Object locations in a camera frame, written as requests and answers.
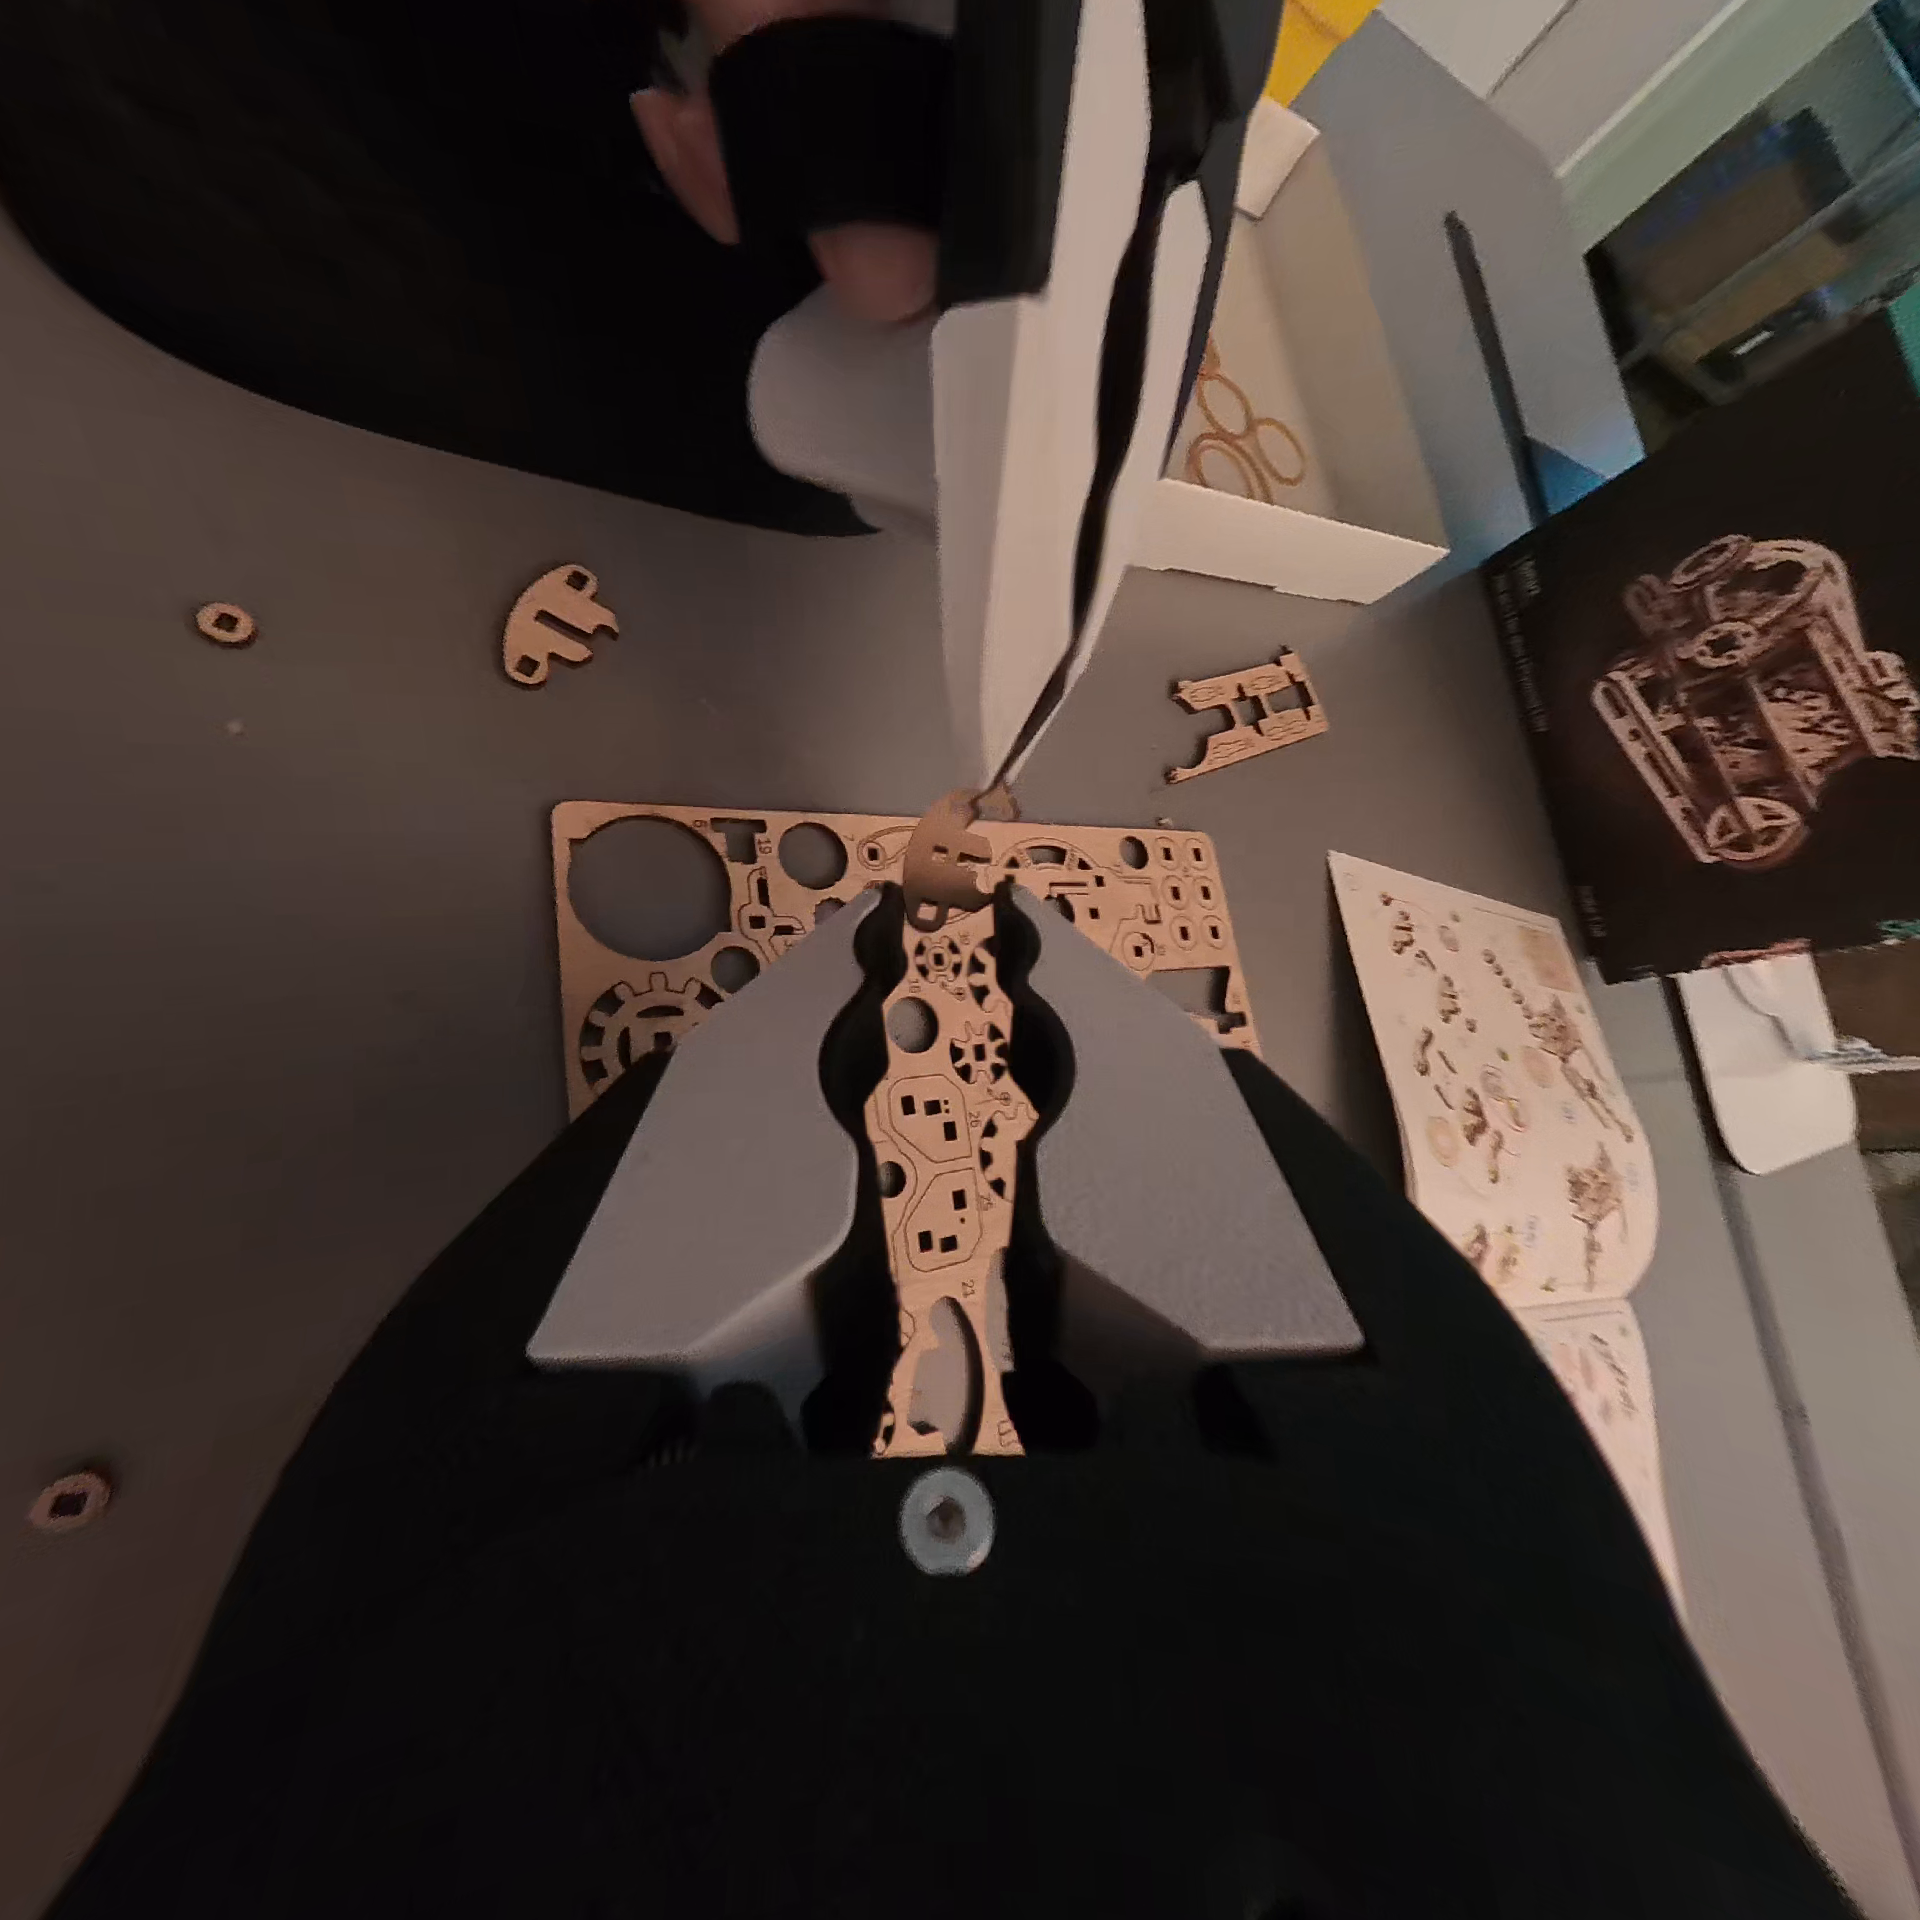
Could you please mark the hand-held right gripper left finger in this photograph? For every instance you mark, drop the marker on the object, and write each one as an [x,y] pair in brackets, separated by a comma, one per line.
[704,1202]

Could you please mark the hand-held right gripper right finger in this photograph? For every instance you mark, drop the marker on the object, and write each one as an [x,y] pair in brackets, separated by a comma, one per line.
[1186,1202]

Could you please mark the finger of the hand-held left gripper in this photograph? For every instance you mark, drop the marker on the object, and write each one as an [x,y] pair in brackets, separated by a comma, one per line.
[1020,452]
[1178,330]

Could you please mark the wooden parts sheet with gears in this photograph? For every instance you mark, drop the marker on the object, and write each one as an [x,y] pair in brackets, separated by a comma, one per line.
[932,1202]

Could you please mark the white cardboard box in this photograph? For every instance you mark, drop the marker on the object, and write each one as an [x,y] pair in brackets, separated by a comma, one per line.
[1276,540]

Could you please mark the small curved wooden part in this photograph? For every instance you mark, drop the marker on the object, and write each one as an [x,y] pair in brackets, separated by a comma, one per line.
[950,859]
[559,622]

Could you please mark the black model kit box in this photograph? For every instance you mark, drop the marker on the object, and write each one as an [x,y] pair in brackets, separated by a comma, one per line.
[1560,675]

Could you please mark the person's left hand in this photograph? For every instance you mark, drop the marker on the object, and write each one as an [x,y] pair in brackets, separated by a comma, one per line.
[691,166]

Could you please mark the pile of rubber bands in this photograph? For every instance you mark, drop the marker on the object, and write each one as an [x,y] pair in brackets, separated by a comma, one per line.
[1253,443]

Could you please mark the yellow plastic bin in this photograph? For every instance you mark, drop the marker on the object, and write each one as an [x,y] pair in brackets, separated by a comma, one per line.
[1330,44]

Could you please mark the instruction booklet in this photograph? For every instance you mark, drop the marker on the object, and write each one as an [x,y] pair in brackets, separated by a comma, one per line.
[1501,1126]

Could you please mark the white cardboard piece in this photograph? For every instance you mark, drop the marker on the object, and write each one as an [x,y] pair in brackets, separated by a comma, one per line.
[1770,1066]

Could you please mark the small wooden washer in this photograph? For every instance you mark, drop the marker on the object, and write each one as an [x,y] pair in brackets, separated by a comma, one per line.
[224,621]
[71,1501]

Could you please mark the black ribbed oval pad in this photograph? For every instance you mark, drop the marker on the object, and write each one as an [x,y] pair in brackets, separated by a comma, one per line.
[300,226]

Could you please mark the wooden frame-shaped part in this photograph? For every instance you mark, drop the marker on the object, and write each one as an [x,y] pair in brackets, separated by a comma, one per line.
[1253,715]

